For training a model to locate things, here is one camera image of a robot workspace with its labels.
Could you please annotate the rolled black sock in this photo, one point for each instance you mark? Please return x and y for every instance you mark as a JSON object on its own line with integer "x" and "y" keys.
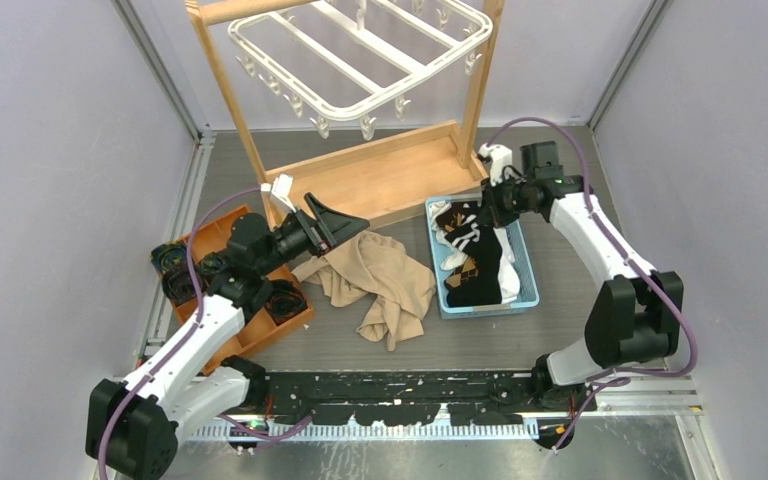
{"x": 285, "y": 302}

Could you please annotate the white plastic clip hanger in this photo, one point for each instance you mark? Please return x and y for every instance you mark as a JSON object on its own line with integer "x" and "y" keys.
{"x": 344, "y": 61}

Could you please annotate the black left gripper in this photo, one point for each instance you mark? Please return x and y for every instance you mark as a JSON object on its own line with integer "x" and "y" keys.
{"x": 332, "y": 227}

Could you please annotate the orange compartment tray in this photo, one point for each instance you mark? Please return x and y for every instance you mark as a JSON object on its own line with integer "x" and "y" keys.
{"x": 260, "y": 332}

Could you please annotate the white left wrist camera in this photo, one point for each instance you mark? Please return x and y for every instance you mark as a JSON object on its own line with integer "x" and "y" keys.
{"x": 277, "y": 193}

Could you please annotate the rolled dark green sock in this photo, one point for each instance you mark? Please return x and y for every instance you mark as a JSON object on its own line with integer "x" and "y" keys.
{"x": 179, "y": 288}

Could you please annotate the light blue plastic basket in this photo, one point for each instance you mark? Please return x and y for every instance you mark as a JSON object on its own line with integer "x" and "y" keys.
{"x": 528, "y": 294}

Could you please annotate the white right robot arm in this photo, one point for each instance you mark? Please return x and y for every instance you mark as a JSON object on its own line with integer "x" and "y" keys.
{"x": 634, "y": 317}

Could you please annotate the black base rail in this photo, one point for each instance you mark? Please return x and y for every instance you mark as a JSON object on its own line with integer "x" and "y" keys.
{"x": 405, "y": 398}

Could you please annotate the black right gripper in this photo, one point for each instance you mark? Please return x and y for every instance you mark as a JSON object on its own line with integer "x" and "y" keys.
{"x": 496, "y": 215}

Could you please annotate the wooden hanger stand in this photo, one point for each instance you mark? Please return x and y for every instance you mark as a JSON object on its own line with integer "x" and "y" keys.
{"x": 429, "y": 153}

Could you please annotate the brown argyle sock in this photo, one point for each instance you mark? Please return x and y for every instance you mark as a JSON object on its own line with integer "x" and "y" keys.
{"x": 455, "y": 227}

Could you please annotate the black white-striped sock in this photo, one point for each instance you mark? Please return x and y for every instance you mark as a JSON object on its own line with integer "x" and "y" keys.
{"x": 484, "y": 289}

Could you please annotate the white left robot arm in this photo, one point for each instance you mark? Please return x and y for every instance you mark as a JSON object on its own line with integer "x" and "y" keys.
{"x": 135, "y": 425}

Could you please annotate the beige crumpled cloth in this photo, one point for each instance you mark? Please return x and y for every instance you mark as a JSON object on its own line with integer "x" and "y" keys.
{"x": 371, "y": 263}

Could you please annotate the rolled dark patterned sock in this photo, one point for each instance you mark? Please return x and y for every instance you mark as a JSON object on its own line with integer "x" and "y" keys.
{"x": 169, "y": 257}

